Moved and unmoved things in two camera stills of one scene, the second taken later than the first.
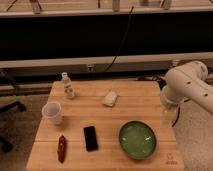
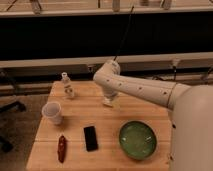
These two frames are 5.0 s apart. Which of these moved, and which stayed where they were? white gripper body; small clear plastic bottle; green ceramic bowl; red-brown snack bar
Moved: white gripper body
Stayed: green ceramic bowl; red-brown snack bar; small clear plastic bottle
